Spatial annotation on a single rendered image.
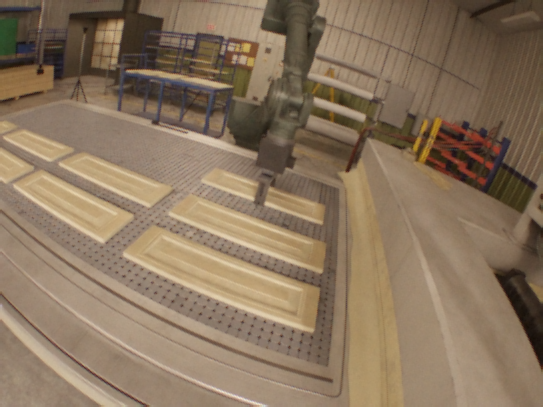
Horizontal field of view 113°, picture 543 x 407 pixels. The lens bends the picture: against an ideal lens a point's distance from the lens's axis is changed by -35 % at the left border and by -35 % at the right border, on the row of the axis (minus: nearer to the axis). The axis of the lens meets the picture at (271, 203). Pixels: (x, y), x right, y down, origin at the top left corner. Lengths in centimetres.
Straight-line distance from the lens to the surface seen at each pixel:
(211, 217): 115
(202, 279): 89
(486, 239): 149
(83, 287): 89
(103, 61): 1172
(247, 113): 238
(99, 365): 77
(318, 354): 84
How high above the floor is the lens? 153
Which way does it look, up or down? 28 degrees down
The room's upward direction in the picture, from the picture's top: 17 degrees clockwise
